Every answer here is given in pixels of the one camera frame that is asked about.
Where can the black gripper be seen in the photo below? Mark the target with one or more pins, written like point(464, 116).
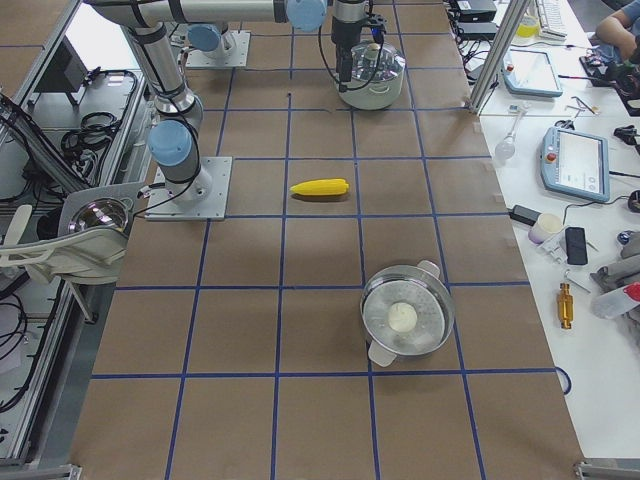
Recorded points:
point(344, 34)

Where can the glass pot lid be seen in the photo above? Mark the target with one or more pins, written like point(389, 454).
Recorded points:
point(375, 63)

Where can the yellow corn cob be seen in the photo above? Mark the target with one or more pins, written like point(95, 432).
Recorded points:
point(328, 187)

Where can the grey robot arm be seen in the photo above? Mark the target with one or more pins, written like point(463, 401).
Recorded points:
point(173, 142)

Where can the pale green cooking pot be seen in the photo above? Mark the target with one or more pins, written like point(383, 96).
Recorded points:
point(372, 96)

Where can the silver steamer pot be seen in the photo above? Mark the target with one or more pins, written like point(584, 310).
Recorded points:
point(420, 286)

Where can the white light bulb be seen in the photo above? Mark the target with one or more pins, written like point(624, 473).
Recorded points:
point(506, 149)

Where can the far teach pendant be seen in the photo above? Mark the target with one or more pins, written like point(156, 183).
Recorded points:
point(530, 72)

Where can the teach pendant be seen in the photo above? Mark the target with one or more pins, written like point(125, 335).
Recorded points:
point(530, 72)
point(575, 164)

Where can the yellow tape roll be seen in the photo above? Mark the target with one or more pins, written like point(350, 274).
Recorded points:
point(528, 27)

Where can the black power adapter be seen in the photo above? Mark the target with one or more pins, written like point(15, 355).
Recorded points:
point(523, 215)

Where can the near teach pendant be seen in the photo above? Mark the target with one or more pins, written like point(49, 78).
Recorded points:
point(575, 164)

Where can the purple white cup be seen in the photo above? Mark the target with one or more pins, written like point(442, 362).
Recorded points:
point(545, 226)

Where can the white steamed bun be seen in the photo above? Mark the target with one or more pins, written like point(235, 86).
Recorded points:
point(402, 317)

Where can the metal bowl on tray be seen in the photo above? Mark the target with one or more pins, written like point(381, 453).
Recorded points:
point(106, 211)

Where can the black phone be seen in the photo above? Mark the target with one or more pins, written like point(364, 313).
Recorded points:
point(576, 246)

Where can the white plastic chair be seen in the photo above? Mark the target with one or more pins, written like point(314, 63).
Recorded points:
point(89, 257)

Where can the gold brass fitting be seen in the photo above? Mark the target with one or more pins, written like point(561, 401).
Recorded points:
point(565, 306)

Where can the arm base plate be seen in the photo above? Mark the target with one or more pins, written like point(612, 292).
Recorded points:
point(210, 49)
point(206, 198)

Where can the aluminium frame post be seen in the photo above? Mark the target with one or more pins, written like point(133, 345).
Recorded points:
point(507, 30)

